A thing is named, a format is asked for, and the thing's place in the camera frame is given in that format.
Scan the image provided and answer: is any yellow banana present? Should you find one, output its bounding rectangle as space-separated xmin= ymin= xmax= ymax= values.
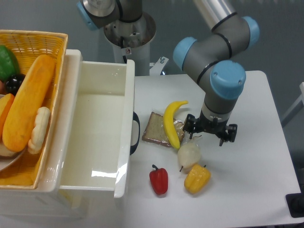
xmin=163 ymin=100 xmax=188 ymax=150

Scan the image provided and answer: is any white metal bracket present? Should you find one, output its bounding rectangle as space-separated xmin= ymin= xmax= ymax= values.
xmin=149 ymin=56 xmax=169 ymax=76

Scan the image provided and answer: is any black drawer handle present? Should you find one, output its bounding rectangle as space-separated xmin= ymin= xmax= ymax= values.
xmin=130 ymin=112 xmax=141 ymax=155

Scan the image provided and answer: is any wrapped brown bread slice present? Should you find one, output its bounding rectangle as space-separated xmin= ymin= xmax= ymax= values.
xmin=142 ymin=112 xmax=185 ymax=147

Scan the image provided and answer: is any small white twisted bread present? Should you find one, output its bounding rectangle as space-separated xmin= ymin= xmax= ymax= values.
xmin=28 ymin=107 xmax=50 ymax=154

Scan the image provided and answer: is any white frame at right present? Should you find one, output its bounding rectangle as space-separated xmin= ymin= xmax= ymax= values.
xmin=281 ymin=82 xmax=304 ymax=128

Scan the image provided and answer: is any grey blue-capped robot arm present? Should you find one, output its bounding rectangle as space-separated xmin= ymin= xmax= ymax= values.
xmin=77 ymin=0 xmax=260 ymax=143

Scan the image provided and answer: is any yellow wicker basket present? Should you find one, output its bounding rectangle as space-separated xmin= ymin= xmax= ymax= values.
xmin=0 ymin=30 xmax=68 ymax=189

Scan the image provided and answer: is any black round fruit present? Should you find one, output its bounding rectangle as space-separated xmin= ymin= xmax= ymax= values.
xmin=4 ymin=73 xmax=25 ymax=96

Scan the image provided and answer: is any orange wedge food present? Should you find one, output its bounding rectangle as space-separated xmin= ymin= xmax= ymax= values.
xmin=0 ymin=94 xmax=15 ymax=137

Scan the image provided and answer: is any white drawer cabinet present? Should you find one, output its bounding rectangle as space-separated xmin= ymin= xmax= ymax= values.
xmin=0 ymin=49 xmax=83 ymax=217

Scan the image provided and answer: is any yellow bell pepper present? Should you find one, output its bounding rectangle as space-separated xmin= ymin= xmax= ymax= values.
xmin=184 ymin=164 xmax=211 ymax=194

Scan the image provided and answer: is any red bell pepper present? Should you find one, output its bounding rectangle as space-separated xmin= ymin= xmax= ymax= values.
xmin=149 ymin=164 xmax=169 ymax=195

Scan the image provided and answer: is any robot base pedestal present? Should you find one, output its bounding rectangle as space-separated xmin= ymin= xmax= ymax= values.
xmin=104 ymin=12 xmax=156 ymax=76

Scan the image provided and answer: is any green pepper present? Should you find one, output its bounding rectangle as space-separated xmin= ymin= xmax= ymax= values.
xmin=0 ymin=45 xmax=20 ymax=82

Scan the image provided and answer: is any black object at edge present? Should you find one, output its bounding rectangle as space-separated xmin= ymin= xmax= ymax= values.
xmin=285 ymin=193 xmax=304 ymax=218

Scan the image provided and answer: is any pale white pear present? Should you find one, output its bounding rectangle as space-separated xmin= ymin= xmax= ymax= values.
xmin=178 ymin=142 xmax=201 ymax=172

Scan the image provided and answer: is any white plastic drawer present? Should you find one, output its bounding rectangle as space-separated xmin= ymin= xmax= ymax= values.
xmin=60 ymin=60 xmax=135 ymax=198

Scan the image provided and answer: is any long orange baguette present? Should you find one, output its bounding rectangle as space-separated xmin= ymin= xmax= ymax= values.
xmin=2 ymin=55 xmax=56 ymax=152

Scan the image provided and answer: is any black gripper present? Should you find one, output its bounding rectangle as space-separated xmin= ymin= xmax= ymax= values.
xmin=183 ymin=111 xmax=238 ymax=146

